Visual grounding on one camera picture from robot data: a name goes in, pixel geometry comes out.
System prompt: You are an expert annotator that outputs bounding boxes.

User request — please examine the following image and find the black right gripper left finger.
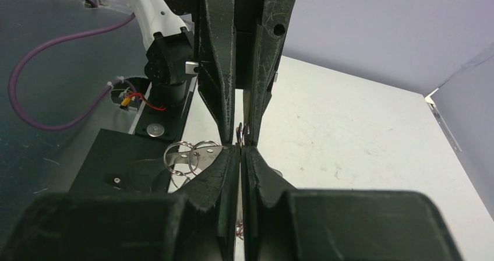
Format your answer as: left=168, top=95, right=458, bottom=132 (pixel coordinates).
left=1, top=145, right=239, bottom=260

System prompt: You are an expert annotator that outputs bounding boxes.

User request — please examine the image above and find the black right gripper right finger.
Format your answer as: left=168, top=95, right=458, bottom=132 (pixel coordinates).
left=241, top=146, right=462, bottom=260

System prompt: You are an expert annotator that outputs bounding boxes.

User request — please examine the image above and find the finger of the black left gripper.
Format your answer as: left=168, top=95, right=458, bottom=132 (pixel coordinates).
left=198, top=0, right=235, bottom=144
left=243, top=0, right=296, bottom=146

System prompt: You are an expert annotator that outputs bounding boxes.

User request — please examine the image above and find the silver split key ring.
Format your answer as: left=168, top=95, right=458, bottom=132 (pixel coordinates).
left=236, top=122, right=250, bottom=148

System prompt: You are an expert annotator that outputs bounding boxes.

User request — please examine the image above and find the metal carabiner keyring with keys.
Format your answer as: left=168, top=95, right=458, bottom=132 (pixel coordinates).
left=163, top=140, right=223, bottom=192

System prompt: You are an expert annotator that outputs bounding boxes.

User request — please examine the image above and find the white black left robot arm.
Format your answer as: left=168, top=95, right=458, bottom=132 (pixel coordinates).
left=128, top=0, right=296, bottom=146

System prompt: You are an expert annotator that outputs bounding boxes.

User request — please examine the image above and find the aluminium right table rail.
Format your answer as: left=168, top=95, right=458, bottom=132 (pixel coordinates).
left=425, top=93, right=462, bottom=154

